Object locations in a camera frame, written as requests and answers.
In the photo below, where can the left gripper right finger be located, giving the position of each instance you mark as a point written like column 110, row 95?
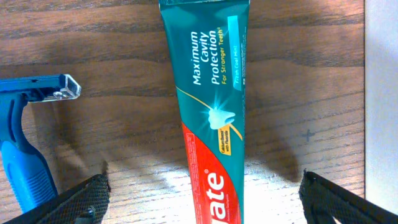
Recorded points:
column 325, row 202

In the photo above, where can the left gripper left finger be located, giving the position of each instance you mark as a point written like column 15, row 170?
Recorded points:
column 86, row 202

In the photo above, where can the blue disposable razor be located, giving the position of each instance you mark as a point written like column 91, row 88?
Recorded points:
column 26, row 168

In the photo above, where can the white box pink interior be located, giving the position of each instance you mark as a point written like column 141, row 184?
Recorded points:
column 381, row 103

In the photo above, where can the green red toothpaste tube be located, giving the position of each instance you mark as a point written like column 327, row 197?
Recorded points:
column 207, row 44

